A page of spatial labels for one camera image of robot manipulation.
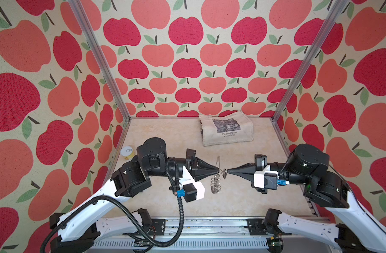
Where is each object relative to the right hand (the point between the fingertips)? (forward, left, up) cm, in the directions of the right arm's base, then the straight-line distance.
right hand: (233, 162), depth 46 cm
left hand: (-2, +4, 0) cm, 5 cm away
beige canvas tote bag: (+48, -10, -37) cm, 62 cm away
